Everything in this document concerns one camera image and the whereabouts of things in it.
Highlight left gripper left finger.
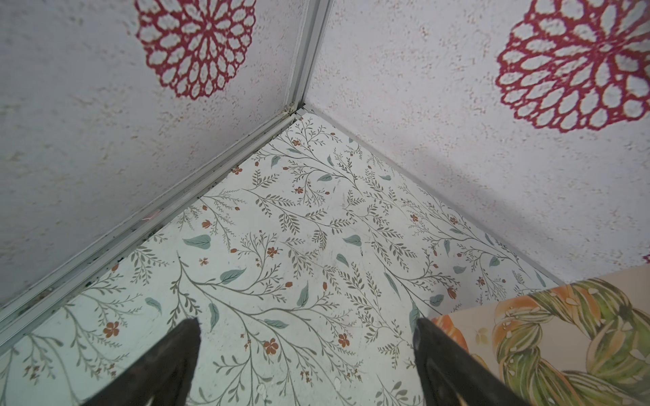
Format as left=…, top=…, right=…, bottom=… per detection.
left=86, top=318, right=201, bottom=405

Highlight white paper bag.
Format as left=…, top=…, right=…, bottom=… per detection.
left=433, top=265, right=649, bottom=405

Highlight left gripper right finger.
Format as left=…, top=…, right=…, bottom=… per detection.
left=413, top=318, right=526, bottom=405

